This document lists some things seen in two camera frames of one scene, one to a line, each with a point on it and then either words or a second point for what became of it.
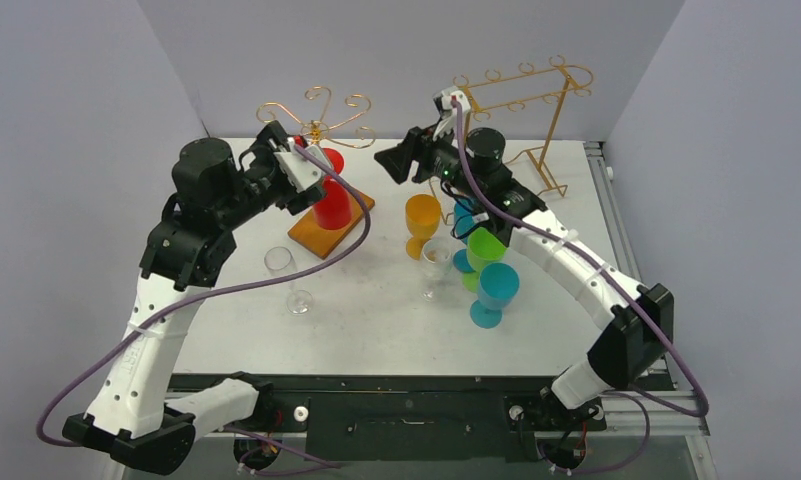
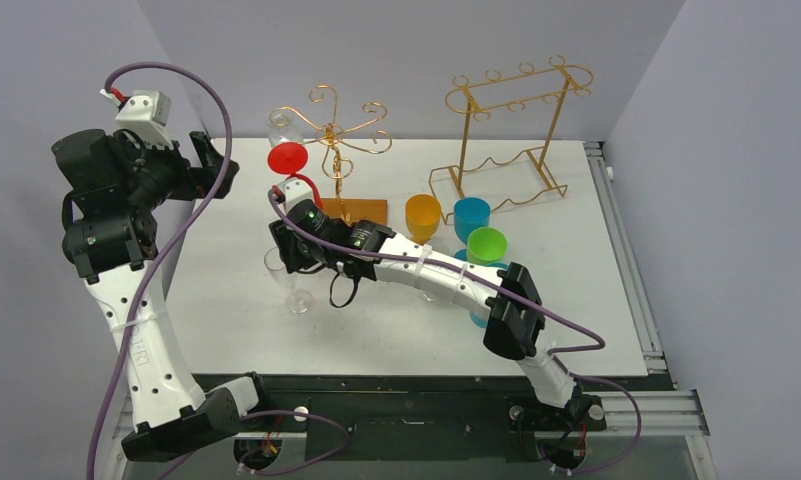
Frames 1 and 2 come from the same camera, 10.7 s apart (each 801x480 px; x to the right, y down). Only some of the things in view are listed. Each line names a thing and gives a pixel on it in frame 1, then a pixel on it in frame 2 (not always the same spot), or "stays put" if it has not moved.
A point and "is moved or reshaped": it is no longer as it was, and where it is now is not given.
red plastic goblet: [333, 210] is moved or reshaped
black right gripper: [420, 159] to [279, 246]
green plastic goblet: [483, 247] stays put
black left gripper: [264, 152] to [189, 178]
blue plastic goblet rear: [463, 222] stays put
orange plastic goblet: [422, 214] stays put
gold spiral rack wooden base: [322, 241] is moved or reshaped
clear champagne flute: [280, 264] stays put
